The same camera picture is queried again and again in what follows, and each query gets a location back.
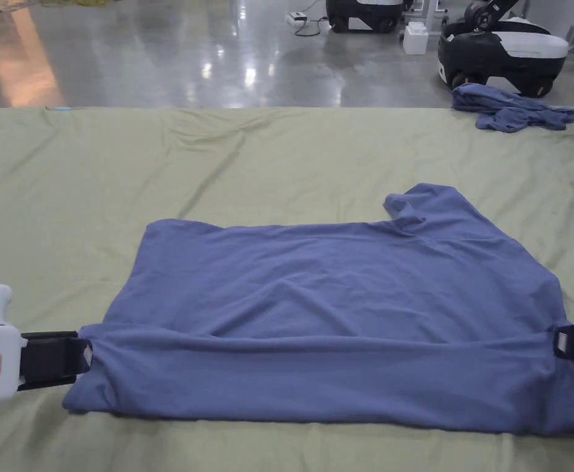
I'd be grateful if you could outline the blue shirt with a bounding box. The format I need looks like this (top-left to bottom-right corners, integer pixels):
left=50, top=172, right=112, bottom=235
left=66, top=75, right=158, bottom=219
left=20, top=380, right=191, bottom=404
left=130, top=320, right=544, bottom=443
left=61, top=183, right=574, bottom=436

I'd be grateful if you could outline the bed with pale green sheet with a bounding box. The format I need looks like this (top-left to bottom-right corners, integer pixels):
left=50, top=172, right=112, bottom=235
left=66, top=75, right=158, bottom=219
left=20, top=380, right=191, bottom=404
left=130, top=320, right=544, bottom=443
left=0, top=104, right=574, bottom=472

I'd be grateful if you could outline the bunched blue garment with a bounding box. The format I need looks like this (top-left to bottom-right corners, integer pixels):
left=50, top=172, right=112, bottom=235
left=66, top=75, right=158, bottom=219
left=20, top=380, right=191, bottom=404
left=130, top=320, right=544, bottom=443
left=451, top=82, right=574, bottom=133

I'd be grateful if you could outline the black and white mobile robot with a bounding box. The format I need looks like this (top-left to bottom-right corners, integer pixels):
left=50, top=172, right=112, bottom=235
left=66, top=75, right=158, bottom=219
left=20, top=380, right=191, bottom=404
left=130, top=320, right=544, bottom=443
left=326, top=0, right=414, bottom=35
left=436, top=0, right=571, bottom=98

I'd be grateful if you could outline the white foam box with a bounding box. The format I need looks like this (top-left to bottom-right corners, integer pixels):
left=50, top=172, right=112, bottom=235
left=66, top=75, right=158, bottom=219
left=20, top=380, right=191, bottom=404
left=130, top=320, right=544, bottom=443
left=403, top=22, right=431, bottom=55

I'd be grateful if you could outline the black cable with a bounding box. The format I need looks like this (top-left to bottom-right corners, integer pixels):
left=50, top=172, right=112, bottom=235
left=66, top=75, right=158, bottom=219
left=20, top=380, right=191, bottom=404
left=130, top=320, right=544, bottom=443
left=294, top=14, right=328, bottom=37

